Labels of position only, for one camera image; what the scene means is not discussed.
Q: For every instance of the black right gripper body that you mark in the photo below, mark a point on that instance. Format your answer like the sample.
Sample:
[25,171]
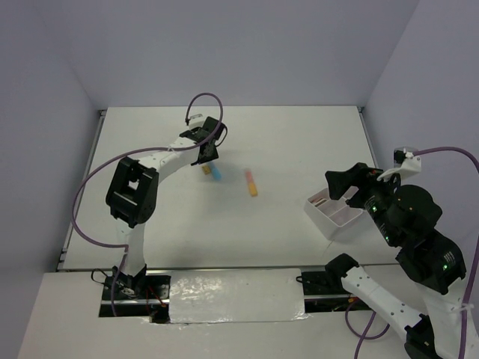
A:
[372,196]

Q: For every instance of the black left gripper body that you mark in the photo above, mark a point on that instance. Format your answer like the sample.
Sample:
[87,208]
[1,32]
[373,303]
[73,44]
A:
[213,155]

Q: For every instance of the yellow eraser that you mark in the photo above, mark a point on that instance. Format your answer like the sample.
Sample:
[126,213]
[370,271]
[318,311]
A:
[206,170]

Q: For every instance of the blue highlighter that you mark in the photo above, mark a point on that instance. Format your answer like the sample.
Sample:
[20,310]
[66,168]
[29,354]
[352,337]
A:
[214,171]

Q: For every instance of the orange highlighter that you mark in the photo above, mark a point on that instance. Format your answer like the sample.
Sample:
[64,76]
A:
[252,188]

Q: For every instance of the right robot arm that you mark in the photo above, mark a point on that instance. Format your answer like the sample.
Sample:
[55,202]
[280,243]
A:
[406,216]

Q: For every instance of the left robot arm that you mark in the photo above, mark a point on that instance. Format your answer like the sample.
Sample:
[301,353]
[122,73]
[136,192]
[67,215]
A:
[133,192]

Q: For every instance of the white divided organizer tray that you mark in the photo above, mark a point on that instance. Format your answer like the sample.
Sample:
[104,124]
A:
[335,219]

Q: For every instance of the silver foil sheet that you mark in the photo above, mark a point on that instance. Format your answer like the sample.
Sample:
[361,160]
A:
[231,296]

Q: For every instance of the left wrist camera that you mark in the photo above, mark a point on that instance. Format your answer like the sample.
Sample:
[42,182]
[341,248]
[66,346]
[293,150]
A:
[196,120]

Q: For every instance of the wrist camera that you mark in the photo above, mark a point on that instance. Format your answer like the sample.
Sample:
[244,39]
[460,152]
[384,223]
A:
[405,165]
[196,120]

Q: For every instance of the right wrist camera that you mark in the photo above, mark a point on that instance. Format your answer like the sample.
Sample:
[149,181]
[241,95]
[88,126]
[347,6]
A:
[405,165]

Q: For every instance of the metal base rail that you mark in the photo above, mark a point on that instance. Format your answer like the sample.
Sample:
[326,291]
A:
[320,297]

